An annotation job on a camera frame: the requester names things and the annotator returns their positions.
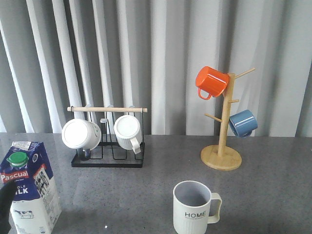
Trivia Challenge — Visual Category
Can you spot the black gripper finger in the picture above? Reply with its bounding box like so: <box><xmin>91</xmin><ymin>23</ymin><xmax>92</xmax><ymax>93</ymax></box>
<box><xmin>0</xmin><ymin>181</ymin><xmax>16</xmax><ymax>234</ymax></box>

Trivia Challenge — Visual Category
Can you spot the blue white Pascual milk carton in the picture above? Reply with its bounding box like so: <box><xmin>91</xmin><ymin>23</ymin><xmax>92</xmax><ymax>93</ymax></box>
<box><xmin>0</xmin><ymin>141</ymin><xmax>61</xmax><ymax>234</ymax></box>

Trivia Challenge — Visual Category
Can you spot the pale green HOME mug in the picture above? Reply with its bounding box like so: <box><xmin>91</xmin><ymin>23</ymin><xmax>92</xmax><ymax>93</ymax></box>
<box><xmin>173</xmin><ymin>180</ymin><xmax>222</xmax><ymax>234</ymax></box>

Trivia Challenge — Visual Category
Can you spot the white smiley mug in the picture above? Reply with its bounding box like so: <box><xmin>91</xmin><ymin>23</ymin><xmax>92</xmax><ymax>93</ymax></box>
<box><xmin>61</xmin><ymin>119</ymin><xmax>102</xmax><ymax>161</ymax></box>

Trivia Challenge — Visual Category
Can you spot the white ribbed mug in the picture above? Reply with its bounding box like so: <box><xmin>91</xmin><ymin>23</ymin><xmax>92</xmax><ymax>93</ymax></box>
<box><xmin>114</xmin><ymin>115</ymin><xmax>142</xmax><ymax>154</ymax></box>

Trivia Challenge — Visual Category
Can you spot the grey white curtain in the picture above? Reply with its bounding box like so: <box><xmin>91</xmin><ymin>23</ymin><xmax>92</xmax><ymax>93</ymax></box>
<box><xmin>0</xmin><ymin>0</ymin><xmax>312</xmax><ymax>137</ymax></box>

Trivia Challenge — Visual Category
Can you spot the wooden mug tree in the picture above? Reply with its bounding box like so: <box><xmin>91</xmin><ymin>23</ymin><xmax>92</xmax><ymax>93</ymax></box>
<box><xmin>200</xmin><ymin>68</ymin><xmax>255</xmax><ymax>171</ymax></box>

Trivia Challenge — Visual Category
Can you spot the orange mug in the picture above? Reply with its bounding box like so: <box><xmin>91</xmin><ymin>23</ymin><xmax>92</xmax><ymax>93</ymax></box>
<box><xmin>195</xmin><ymin>66</ymin><xmax>230</xmax><ymax>100</ymax></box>

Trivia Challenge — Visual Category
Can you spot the blue mug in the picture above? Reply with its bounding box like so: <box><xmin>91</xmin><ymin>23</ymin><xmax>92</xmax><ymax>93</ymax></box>
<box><xmin>229</xmin><ymin>110</ymin><xmax>258</xmax><ymax>138</ymax></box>

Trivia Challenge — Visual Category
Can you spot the black wire mug rack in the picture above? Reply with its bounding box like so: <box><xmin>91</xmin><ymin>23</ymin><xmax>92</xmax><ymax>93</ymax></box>
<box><xmin>67</xmin><ymin>106</ymin><xmax>148</xmax><ymax>168</ymax></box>

